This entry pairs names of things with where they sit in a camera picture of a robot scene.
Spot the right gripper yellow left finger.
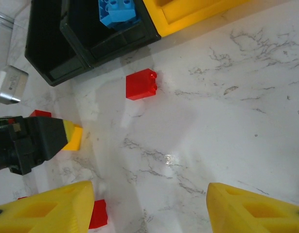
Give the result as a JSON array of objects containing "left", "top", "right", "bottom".
[{"left": 0, "top": 181, "right": 94, "bottom": 233}]

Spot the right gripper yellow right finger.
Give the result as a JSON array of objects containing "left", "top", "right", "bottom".
[{"left": 206, "top": 182, "right": 299, "bottom": 233}]

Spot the yellow square lego brick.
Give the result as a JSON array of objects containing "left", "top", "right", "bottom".
[{"left": 61, "top": 124, "right": 84, "bottom": 151}]

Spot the red long lego brick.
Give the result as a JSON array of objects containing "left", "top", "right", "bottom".
[
  {"left": 29, "top": 109, "right": 52, "bottom": 119},
  {"left": 88, "top": 199, "right": 108, "bottom": 230}
]

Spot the blue long lego brick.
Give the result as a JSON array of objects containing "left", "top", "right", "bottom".
[{"left": 98, "top": 0, "right": 142, "bottom": 31}]

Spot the black container with red legos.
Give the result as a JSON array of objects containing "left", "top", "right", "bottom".
[{"left": 24, "top": 0, "right": 94, "bottom": 87}]

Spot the black container with blue legos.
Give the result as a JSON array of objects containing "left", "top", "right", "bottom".
[{"left": 59, "top": 0, "right": 161, "bottom": 67}]

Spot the blue square lego brick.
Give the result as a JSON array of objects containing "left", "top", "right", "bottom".
[{"left": 107, "top": 0, "right": 137, "bottom": 24}]

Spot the yellow plastic container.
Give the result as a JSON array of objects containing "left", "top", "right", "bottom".
[{"left": 142, "top": 0, "right": 252, "bottom": 38}]

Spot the grey metal camera mount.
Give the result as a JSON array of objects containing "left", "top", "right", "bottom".
[{"left": 0, "top": 65, "right": 29, "bottom": 105}]

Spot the aluminium frame side rail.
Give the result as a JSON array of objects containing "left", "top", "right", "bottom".
[{"left": 0, "top": 9, "right": 14, "bottom": 28}]

